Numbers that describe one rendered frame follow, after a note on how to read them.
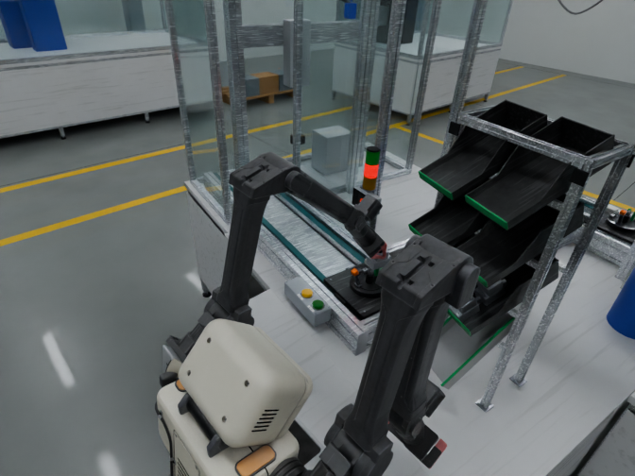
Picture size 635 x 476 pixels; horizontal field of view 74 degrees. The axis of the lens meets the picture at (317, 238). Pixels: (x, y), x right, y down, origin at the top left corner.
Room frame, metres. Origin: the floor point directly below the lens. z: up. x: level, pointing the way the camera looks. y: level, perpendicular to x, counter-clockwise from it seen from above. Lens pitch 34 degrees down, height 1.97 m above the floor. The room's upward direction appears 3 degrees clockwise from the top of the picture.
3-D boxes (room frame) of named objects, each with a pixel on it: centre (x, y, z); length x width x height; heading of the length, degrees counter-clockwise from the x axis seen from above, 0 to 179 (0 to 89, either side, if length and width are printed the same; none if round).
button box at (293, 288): (1.15, 0.03, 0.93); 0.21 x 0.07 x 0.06; 35
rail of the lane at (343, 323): (1.34, 0.09, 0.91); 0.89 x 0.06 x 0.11; 35
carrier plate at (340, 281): (1.20, -0.20, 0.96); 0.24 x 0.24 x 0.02; 35
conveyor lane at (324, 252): (1.46, -0.04, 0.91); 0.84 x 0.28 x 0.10; 35
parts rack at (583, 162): (0.97, -0.51, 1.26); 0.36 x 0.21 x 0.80; 35
